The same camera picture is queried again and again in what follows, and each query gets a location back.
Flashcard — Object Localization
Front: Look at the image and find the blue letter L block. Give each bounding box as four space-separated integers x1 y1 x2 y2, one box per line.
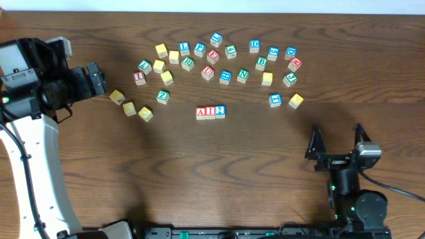
179 42 190 56

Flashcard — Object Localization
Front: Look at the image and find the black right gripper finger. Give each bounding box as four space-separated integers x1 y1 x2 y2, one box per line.
305 125 326 158
354 123 371 146

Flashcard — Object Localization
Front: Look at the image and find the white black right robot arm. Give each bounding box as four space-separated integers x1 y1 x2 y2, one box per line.
305 123 392 238

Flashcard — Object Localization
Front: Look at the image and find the green letter J block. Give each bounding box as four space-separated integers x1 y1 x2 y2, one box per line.
283 72 298 87

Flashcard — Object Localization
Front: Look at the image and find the red letter i block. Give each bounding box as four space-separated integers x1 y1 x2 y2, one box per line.
133 72 146 86
205 106 216 120

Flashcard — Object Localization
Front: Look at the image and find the green letter R block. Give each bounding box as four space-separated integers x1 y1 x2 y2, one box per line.
181 56 195 72

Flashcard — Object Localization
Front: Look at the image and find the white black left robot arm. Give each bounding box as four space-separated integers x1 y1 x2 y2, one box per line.
1 37 139 239

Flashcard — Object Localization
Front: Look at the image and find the blue letter H block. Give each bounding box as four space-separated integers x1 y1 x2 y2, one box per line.
219 70 232 85

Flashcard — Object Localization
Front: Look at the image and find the red letter M block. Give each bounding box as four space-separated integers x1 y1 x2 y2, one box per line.
288 57 302 72

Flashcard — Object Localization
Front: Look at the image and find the red letter A block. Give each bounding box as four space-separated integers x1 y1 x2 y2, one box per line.
195 107 206 120

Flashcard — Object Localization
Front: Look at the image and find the blue letter D block right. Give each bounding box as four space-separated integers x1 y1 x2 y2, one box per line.
284 46 298 60

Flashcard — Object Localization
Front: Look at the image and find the green letter Z block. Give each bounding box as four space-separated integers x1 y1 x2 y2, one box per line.
156 90 170 104

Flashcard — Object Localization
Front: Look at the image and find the blue number 2 block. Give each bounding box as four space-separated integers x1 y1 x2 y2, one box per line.
215 105 226 119

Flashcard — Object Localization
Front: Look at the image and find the blue block top centre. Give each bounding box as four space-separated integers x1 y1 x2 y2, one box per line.
210 32 222 48

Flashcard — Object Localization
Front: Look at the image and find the red letter U block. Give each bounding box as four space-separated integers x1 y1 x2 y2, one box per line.
201 65 214 81

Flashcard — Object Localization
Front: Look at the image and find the yellow block far left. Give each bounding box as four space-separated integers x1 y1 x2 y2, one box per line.
110 90 126 105

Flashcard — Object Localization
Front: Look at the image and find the yellow block centre right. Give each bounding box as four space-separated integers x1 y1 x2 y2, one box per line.
262 72 274 86

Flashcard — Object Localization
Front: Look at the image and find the yellow block top left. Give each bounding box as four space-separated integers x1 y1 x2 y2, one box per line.
155 43 168 58

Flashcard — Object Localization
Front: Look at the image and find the blue letter T block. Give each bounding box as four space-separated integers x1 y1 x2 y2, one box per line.
269 94 282 108

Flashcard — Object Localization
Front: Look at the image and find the green letter B block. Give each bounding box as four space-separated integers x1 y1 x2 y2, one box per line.
255 56 268 71

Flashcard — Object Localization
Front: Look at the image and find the green letter N block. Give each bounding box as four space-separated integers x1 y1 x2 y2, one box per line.
237 68 250 84

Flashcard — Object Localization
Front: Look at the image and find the blue letter S block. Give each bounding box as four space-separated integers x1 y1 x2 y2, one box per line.
267 46 280 61

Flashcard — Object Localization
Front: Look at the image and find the green number 4 block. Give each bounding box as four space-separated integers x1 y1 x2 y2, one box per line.
225 45 237 59

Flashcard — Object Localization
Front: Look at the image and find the red letter E block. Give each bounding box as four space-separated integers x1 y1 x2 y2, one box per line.
207 49 220 64

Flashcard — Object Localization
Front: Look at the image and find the blue letter d block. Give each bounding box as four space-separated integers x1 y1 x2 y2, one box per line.
284 46 298 60
249 39 260 53

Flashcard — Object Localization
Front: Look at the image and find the yellow block far right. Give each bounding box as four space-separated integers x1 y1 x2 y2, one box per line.
288 93 304 109

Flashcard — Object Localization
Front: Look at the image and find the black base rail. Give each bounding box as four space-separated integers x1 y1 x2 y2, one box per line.
143 224 392 239

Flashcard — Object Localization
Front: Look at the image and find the yellow block near Z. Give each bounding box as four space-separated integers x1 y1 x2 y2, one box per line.
160 71 173 86

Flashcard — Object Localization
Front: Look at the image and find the yellow block lower left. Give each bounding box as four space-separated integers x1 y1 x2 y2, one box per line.
123 102 137 116

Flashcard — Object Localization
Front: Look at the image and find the yellow block lower middle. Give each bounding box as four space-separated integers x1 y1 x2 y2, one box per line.
138 107 153 122

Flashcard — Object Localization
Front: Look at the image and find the green letter L block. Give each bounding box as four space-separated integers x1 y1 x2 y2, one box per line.
137 60 152 74

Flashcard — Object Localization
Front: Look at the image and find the blue letter P block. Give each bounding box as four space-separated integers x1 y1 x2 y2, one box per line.
194 42 206 57

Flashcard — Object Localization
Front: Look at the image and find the yellow block middle left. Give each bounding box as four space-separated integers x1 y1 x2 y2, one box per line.
153 60 165 74

